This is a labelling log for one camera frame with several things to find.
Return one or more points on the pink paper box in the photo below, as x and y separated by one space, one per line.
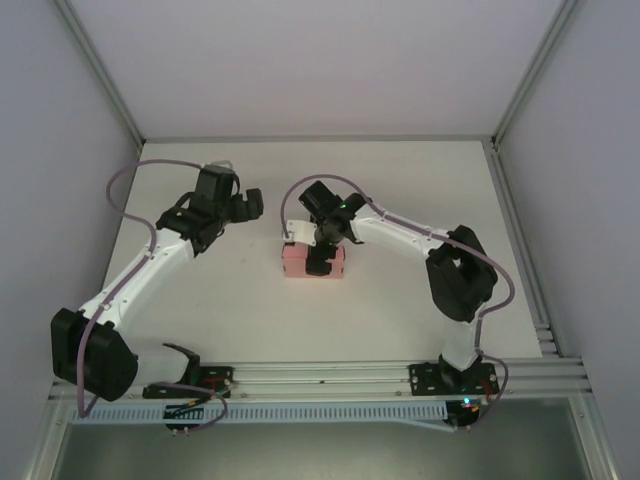
295 260

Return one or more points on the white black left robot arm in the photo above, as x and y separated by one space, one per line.
150 270

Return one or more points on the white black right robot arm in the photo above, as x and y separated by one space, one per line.
400 232

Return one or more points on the black left controller board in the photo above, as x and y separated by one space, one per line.
182 416

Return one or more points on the black controller board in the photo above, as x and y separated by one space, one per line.
182 416
466 412

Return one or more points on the black right controller board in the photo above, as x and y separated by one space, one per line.
466 412

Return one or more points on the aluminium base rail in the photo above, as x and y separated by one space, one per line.
325 377

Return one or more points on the aluminium frame post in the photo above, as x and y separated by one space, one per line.
105 75
535 70

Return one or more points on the aluminium side rail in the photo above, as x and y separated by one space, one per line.
525 250

